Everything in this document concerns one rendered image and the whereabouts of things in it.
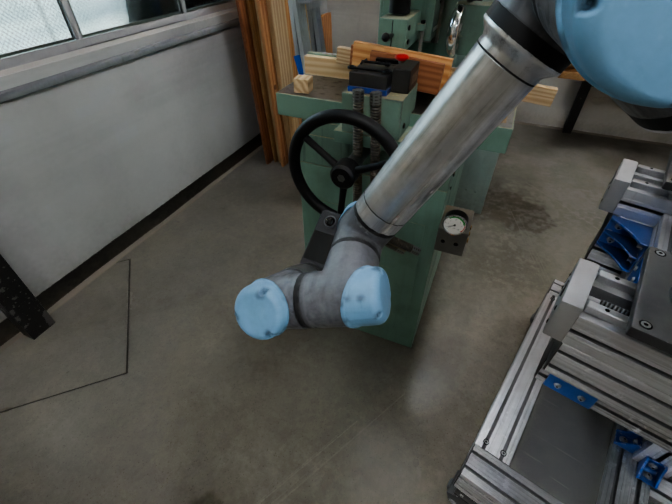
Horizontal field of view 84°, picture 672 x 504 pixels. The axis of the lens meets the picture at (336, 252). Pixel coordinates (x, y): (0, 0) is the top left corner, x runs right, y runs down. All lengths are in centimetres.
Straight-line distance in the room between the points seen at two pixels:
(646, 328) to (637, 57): 47
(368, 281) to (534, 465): 85
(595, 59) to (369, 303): 30
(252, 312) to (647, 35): 43
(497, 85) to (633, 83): 17
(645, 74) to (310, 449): 123
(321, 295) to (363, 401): 96
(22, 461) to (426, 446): 125
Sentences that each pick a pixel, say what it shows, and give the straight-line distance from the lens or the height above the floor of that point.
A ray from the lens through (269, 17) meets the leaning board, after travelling 237.
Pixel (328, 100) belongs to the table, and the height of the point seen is 90.
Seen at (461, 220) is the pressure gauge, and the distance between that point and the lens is 99.
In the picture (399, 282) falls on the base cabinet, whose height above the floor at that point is 34.
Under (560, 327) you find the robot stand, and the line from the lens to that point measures 76.
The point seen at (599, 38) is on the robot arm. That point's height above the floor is 119.
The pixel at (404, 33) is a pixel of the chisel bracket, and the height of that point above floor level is 104.
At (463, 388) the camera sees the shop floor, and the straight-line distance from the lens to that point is 148.
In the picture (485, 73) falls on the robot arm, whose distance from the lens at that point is 43.
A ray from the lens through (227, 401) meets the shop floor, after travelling 143.
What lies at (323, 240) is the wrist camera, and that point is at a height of 83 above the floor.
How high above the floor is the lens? 124
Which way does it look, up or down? 42 degrees down
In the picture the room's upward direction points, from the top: straight up
